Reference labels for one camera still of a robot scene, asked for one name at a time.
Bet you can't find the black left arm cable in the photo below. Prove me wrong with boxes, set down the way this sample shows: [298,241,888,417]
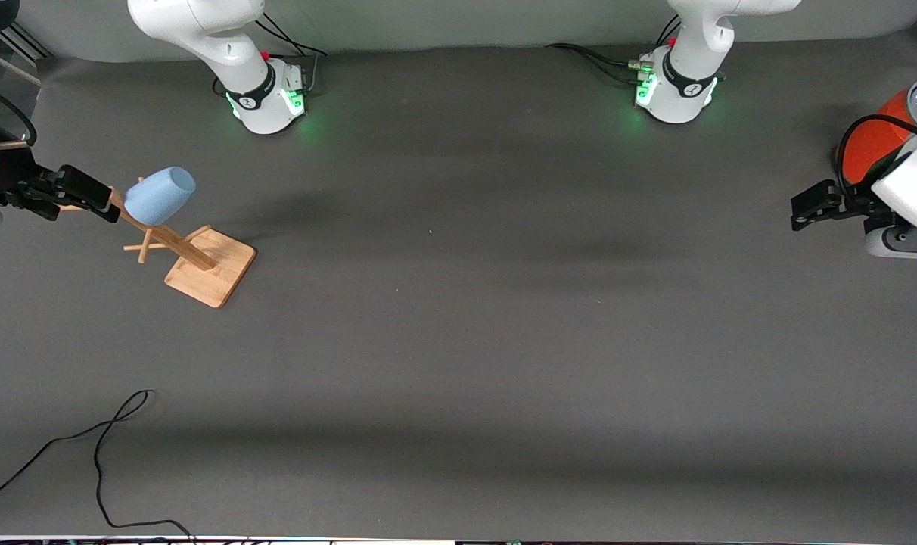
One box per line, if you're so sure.
[837,114,917,209]

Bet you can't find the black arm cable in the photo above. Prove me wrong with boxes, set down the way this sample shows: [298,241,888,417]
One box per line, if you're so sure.
[0,79,37,146]
[837,114,917,209]

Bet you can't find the aluminium frame profile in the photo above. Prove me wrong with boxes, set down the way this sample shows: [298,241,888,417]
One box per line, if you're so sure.
[3,21,52,63]

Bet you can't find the wooden cup stand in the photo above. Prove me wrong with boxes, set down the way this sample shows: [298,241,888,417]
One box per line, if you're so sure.
[59,178,257,309]

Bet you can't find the light blue plastic cup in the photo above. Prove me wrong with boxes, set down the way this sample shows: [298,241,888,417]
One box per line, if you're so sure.
[123,167,197,226]

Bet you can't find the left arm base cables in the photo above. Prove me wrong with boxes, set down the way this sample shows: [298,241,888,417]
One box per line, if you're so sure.
[547,15,682,84]

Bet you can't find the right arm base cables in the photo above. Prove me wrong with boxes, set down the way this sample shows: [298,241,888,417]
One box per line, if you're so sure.
[256,11,328,95]

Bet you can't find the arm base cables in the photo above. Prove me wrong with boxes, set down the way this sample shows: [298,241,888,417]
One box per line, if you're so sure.
[547,15,682,84]
[256,11,328,95]

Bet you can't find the orange cylindrical can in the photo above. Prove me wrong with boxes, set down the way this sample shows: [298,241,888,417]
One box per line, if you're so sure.
[837,76,917,186]

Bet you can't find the thin black loose cable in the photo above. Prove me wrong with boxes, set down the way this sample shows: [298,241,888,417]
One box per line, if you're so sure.
[0,390,195,543]

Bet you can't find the dark grey table mat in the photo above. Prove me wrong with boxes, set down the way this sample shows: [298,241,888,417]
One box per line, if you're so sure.
[0,26,917,540]

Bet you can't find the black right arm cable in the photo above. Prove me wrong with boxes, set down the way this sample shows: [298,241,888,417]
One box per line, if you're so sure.
[0,79,37,146]

